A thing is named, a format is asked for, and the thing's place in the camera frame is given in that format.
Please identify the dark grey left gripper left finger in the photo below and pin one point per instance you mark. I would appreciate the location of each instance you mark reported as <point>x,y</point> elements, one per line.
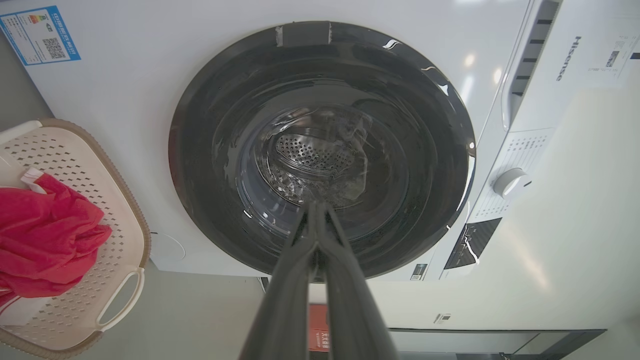
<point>285,300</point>

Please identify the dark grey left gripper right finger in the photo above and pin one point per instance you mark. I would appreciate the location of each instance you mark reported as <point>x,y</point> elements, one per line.
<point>350,310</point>

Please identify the cream perforated laundry basket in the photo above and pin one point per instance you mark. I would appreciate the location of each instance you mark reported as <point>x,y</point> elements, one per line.
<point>100,170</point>

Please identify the red fire equipment box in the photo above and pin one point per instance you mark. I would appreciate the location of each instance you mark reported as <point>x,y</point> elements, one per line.
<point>317,325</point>

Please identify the small black-white washer sticker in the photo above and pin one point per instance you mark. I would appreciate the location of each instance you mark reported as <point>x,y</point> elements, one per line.
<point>418,271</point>

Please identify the round white filter cover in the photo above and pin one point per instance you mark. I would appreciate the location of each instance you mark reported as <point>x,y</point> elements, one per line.
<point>167,247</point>

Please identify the black washer display panel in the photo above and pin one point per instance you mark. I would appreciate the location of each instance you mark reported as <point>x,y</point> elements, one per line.
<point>472,243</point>

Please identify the steel perforated washer drum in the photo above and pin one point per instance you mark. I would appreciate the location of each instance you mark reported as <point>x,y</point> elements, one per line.
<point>310,152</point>

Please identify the dark round washer door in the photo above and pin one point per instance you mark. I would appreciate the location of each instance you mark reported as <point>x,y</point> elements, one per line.
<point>200,150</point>

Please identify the white washer control knob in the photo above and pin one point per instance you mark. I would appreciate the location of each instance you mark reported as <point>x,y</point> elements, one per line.
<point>510,183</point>

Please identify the red and white garment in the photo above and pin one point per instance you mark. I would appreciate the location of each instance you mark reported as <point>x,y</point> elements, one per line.
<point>45,235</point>

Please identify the white front-load washing machine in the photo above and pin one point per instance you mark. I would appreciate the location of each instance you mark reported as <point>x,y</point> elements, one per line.
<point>125,100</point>

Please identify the white detergent drawer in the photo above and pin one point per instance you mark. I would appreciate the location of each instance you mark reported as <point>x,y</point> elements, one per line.
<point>545,100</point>

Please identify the blue energy label sticker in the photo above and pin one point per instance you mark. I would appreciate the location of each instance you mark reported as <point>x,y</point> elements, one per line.
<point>40,35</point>

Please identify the white paper label on washer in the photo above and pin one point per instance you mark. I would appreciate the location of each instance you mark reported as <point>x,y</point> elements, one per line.
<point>615,55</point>

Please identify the small white wall label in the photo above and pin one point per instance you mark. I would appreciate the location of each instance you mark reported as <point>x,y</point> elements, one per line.
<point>442,318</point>

